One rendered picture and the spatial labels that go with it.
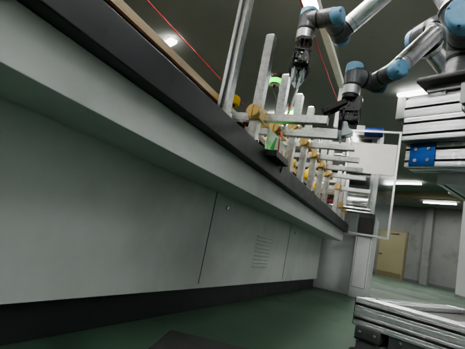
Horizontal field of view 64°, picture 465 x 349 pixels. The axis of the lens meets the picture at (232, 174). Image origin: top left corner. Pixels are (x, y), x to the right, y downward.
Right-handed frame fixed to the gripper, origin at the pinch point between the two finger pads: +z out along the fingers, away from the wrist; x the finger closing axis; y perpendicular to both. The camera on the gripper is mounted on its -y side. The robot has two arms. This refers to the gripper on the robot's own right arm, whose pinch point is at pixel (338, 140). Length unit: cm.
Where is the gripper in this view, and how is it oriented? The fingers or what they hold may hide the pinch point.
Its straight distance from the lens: 163.9
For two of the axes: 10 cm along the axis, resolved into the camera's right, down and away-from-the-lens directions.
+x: 4.0, 2.4, 8.9
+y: 9.0, 1.0, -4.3
